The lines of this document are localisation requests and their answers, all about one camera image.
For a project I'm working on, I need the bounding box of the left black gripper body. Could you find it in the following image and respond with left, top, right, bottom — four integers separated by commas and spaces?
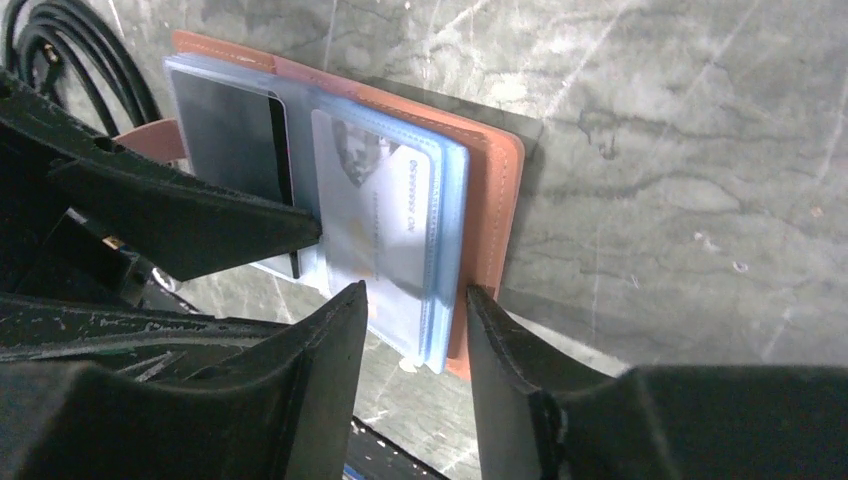
1, 74, 285, 365

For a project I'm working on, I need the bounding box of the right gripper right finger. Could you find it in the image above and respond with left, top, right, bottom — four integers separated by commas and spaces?
467, 285, 847, 479

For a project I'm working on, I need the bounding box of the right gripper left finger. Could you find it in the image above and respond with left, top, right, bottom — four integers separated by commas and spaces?
1, 282, 368, 479

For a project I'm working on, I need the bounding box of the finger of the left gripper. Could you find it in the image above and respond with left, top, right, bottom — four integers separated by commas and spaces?
47, 159, 320, 281

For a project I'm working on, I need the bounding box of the white credit card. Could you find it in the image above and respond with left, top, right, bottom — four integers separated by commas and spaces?
312, 110, 431, 357

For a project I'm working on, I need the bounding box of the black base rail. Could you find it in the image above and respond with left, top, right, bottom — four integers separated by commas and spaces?
342, 417, 448, 480

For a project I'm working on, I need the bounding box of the coiled black cable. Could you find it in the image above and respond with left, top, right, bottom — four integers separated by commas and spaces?
0, 0, 164, 139

